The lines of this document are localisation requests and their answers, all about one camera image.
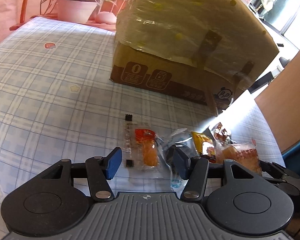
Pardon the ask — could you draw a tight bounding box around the pink round object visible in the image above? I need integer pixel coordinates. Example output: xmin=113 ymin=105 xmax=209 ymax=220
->
xmin=95 ymin=11 xmax=117 ymax=24

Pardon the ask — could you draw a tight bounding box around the blue plaid bed sheet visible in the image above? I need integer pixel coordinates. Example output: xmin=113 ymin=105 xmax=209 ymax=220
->
xmin=0 ymin=16 xmax=283 ymax=240

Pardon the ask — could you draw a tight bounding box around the yellow snack packet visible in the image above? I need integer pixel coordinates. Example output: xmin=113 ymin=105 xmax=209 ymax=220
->
xmin=191 ymin=132 xmax=216 ymax=162

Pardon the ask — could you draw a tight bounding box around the red clear snack packet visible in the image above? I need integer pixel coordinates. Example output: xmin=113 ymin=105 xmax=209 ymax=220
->
xmin=208 ymin=122 xmax=263 ymax=176

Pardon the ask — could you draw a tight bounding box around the wooden headboard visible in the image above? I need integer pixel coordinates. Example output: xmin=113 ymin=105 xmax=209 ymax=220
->
xmin=255 ymin=50 xmax=300 ymax=153

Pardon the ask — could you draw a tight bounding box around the brown cardboard box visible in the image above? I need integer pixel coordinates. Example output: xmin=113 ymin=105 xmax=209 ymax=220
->
xmin=110 ymin=0 xmax=279 ymax=109

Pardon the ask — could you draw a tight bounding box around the clear orange snack packet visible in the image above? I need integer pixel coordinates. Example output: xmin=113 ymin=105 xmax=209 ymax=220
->
xmin=121 ymin=114 xmax=170 ymax=179

